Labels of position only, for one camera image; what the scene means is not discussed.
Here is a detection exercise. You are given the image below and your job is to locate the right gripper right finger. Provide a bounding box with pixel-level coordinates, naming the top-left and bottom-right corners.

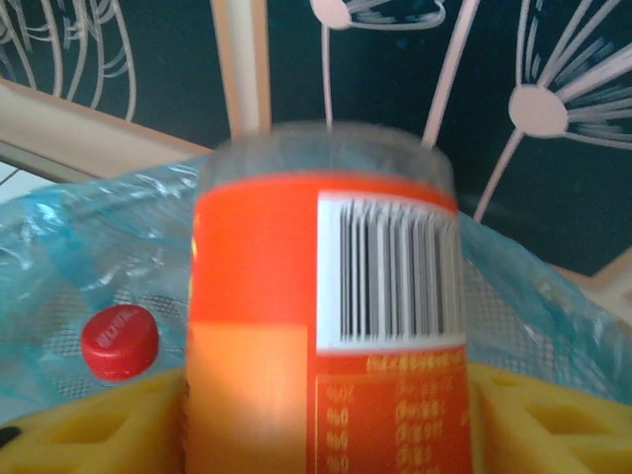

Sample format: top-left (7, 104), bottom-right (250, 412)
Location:
top-left (468, 364), bottom-right (632, 474)

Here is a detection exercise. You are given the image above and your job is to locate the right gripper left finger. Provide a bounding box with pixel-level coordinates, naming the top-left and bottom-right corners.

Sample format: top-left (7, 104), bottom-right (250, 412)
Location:
top-left (0, 367), bottom-right (192, 474)

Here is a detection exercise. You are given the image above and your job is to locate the red-capped bottle red-white label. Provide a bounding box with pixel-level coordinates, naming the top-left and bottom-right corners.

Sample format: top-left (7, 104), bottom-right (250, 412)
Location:
top-left (80, 304), bottom-right (161, 381)

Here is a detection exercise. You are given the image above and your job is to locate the orange-label bottle with barcode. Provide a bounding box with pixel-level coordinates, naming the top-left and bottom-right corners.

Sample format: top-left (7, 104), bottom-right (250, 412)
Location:
top-left (185, 120), bottom-right (476, 474)

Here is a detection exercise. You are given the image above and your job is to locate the grey mesh waste bin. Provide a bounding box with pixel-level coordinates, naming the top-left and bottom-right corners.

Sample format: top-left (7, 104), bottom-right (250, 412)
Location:
top-left (43, 261), bottom-right (549, 399)

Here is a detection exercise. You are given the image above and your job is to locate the blue-lined trash bin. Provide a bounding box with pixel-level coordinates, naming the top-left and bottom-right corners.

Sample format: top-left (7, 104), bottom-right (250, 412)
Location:
top-left (0, 156), bottom-right (632, 429)

